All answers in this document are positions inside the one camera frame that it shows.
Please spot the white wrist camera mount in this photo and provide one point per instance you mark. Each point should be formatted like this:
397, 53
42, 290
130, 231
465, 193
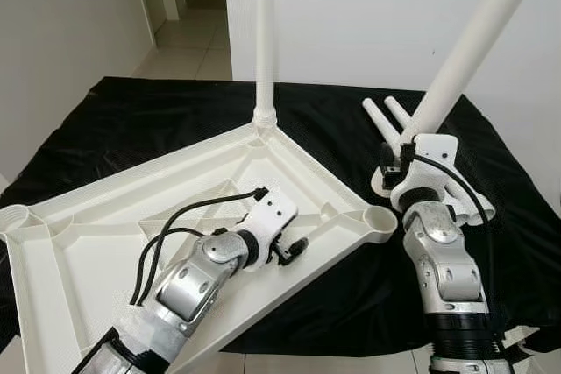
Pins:
434, 151
272, 208

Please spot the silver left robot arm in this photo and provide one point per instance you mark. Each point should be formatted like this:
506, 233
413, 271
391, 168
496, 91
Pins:
188, 282

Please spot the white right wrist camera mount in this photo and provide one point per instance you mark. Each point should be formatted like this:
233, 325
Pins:
434, 151

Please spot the white plastic table top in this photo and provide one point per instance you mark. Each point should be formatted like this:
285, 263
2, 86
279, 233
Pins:
88, 260

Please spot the white plastic table leg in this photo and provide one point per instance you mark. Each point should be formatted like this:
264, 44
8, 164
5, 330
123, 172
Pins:
373, 111
396, 109
473, 41
265, 32

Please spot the black table cloth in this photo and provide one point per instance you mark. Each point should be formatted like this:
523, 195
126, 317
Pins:
517, 278

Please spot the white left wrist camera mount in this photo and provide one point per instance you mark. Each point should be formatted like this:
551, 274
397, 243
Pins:
272, 208

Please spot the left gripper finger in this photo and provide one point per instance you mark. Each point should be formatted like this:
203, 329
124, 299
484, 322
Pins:
296, 248

